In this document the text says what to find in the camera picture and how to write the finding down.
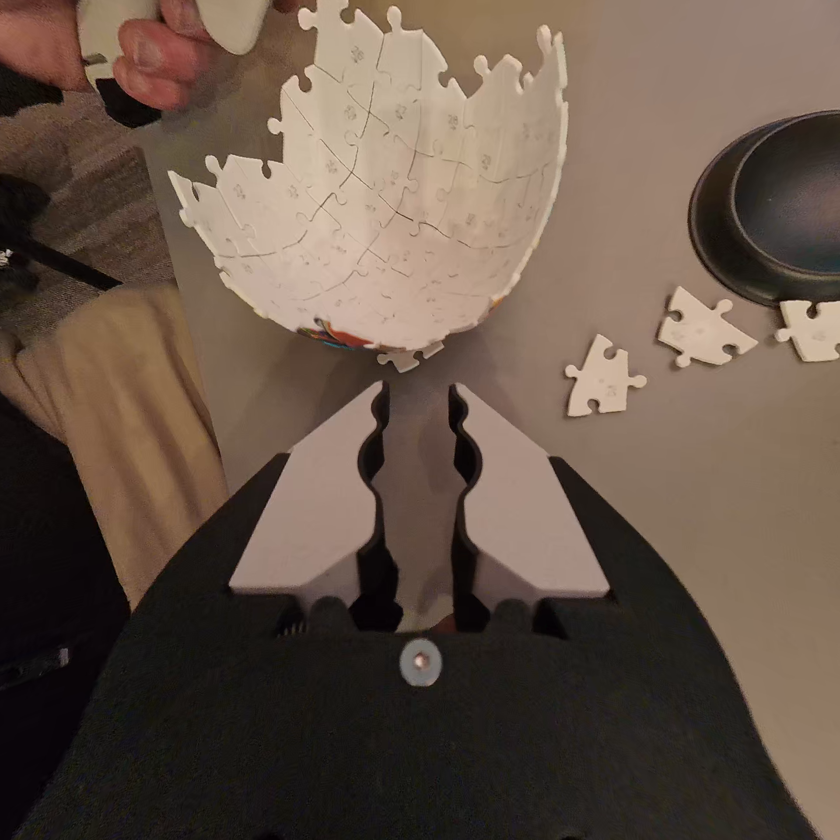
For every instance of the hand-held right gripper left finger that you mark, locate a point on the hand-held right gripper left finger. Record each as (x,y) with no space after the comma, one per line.
(308,518)

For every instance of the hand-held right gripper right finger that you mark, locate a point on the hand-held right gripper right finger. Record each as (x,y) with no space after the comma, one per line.
(531,518)

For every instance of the white half-built puzzle ball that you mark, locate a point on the white half-built puzzle ball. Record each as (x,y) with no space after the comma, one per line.
(394,216)

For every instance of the black round ball stand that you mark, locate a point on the black round ball stand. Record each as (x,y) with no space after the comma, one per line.
(781,210)

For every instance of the person's left hand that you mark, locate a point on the person's left hand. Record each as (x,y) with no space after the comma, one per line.
(157,59)

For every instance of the person's beige trouser leg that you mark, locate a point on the person's beige trouser leg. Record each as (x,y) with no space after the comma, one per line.
(118,407)

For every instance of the dark cloth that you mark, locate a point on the dark cloth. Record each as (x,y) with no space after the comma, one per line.
(52,590)

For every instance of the black chair base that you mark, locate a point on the black chair base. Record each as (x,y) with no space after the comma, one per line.
(39,249)

